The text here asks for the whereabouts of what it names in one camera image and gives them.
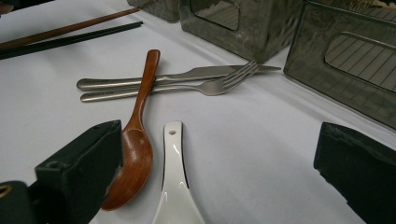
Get brown wooden chopstick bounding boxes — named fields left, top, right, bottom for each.
left=0, top=7, right=140, bottom=51

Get white ceramic spoon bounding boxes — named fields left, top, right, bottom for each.
left=151, top=120, right=206, bottom=224

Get metal fork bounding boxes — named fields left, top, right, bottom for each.
left=79, top=60, right=260, bottom=103

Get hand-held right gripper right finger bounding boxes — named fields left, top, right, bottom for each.
left=313, top=121, right=396, bottom=224

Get metal table knife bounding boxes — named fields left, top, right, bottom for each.
left=76, top=63, right=282, bottom=92

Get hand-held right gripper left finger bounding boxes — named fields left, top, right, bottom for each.
left=34, top=119, right=124, bottom=224

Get black chopstick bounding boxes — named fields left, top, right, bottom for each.
left=0, top=21, right=144, bottom=61

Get brown wooden spoon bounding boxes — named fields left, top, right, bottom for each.
left=101, top=49, right=162, bottom=212

